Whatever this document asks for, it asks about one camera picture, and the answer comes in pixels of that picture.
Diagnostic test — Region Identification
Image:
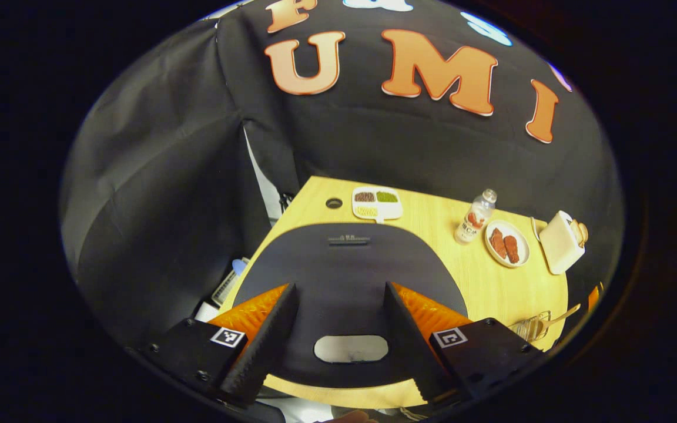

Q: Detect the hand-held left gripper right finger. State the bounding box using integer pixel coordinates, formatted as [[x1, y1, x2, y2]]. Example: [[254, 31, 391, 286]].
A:
[[383, 280, 542, 406]]

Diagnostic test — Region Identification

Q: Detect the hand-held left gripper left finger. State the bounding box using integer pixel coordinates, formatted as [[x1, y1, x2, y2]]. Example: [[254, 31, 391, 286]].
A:
[[139, 283, 301, 409]]

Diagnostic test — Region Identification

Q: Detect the wooden spoon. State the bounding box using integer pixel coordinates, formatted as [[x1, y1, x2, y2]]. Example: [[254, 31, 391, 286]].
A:
[[541, 303, 582, 328]]

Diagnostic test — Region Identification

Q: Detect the black rice cooker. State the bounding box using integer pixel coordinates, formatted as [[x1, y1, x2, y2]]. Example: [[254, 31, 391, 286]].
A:
[[232, 221, 470, 390]]

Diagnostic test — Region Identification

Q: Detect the white toaster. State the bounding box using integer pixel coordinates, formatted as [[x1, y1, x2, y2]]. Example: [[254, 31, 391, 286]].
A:
[[538, 210, 586, 276]]

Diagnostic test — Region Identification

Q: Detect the toast bread slice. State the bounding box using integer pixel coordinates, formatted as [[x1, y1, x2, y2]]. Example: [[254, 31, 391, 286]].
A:
[[570, 218, 590, 247]]

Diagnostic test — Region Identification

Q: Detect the white floor device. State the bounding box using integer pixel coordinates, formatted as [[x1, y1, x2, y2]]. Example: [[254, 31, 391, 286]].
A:
[[212, 257, 252, 307]]

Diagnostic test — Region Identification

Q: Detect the white round plate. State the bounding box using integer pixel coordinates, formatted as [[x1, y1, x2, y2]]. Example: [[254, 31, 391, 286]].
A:
[[484, 219, 531, 269]]

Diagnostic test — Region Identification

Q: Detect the clear plastic drink bottle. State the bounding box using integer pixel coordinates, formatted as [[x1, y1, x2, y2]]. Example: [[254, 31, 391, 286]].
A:
[[453, 188, 498, 246]]

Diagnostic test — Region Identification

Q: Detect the white divided bean dish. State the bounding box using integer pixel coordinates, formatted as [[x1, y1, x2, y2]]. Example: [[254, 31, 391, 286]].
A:
[[351, 186, 404, 225]]

